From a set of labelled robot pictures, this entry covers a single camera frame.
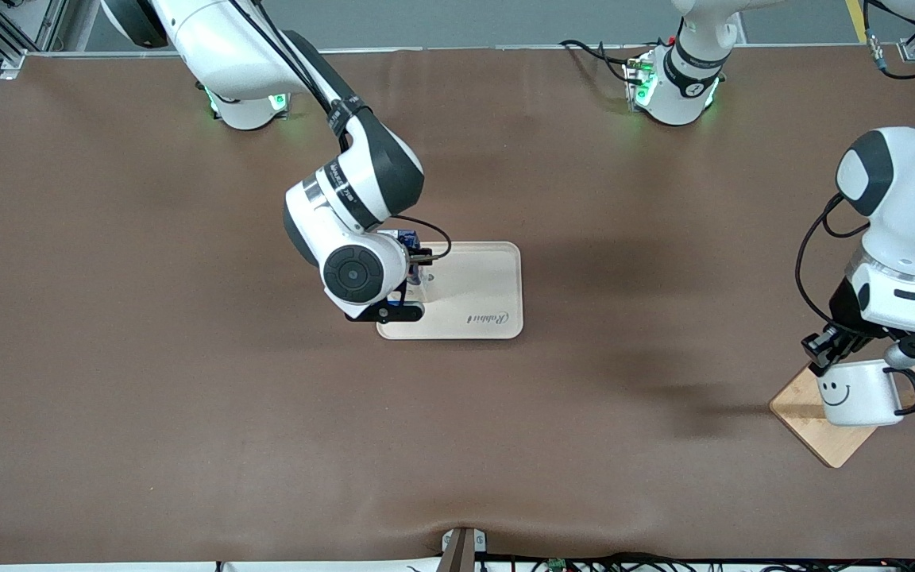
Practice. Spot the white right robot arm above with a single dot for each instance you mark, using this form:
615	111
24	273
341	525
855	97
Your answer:
211	40

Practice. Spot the blue white milk carton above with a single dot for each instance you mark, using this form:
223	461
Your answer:
408	237

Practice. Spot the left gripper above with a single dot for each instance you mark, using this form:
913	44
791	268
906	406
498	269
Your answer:
844	311

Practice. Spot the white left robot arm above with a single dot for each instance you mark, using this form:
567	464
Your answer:
914	206

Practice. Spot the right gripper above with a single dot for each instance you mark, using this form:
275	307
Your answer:
425	251

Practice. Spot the wooden mug tree stand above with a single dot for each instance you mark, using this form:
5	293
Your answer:
803	417

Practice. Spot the grey camera post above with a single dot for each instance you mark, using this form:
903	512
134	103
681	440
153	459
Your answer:
461	552

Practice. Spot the small green circuit board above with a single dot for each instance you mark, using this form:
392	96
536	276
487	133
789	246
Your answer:
557	565

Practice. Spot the black right camera bracket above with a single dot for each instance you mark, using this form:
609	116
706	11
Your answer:
378	312

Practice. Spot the cream rectangular tray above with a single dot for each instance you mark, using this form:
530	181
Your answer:
473	286

